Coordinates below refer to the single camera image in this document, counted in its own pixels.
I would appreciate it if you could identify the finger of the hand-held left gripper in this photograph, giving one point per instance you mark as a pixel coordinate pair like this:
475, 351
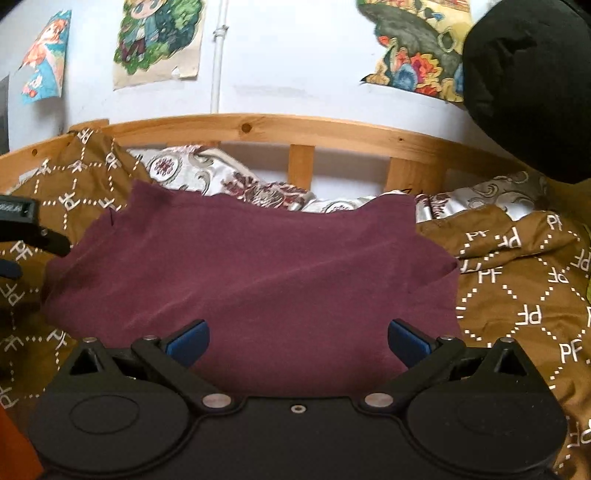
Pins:
44, 240
9, 269

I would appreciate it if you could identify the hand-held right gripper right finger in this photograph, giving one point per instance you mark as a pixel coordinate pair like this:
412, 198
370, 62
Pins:
404, 345

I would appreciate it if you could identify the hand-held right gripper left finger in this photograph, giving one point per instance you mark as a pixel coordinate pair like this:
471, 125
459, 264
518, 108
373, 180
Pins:
189, 345

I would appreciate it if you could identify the maroon shirt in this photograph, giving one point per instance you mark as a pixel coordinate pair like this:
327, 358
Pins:
254, 277

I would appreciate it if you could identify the brown printed blanket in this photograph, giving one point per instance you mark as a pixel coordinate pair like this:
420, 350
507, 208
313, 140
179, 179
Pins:
508, 286

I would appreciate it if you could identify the white patterned bed sheet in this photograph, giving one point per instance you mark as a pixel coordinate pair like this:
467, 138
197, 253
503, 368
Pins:
194, 166

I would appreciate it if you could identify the orange cloth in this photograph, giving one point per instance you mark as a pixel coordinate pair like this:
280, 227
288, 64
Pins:
16, 447

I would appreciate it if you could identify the black cushion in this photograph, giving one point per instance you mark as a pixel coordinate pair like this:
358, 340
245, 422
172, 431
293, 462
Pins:
531, 83

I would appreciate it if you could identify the orange and blue wall poster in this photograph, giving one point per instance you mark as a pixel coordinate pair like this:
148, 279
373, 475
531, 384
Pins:
46, 55

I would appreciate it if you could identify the green cartoon figure wall poster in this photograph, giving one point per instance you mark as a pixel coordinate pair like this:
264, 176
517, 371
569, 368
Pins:
152, 39

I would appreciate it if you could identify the wooden frame rail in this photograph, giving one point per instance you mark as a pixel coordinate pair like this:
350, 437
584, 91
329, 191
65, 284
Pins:
277, 127

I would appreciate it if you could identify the white wall pipe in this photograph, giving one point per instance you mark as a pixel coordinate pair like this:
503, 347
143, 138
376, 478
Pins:
219, 55

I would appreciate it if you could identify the colourful dark wall poster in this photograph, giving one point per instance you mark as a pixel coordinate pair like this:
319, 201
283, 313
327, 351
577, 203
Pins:
415, 50

